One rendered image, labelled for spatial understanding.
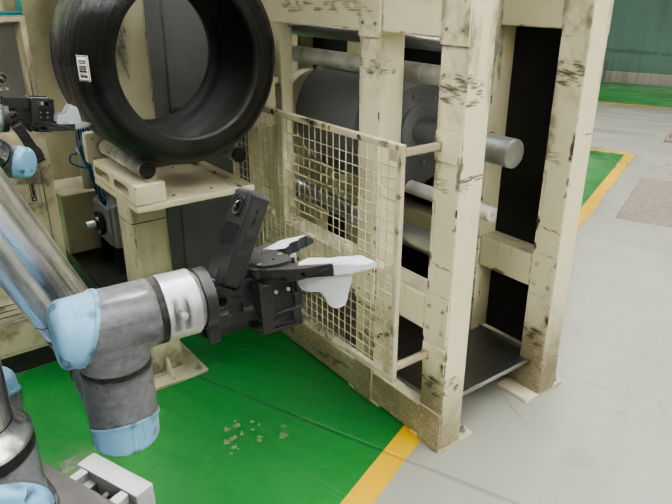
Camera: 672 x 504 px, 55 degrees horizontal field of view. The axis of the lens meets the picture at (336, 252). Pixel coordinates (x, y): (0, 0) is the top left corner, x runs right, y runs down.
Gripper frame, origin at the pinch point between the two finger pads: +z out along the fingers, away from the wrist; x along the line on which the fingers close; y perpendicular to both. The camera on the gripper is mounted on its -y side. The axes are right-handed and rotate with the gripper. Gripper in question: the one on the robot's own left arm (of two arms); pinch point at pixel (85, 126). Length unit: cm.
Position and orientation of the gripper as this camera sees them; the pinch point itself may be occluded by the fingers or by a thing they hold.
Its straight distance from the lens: 184.6
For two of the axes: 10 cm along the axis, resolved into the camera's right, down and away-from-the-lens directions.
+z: 8.0, -1.1, 5.9
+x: -5.9, -3.1, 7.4
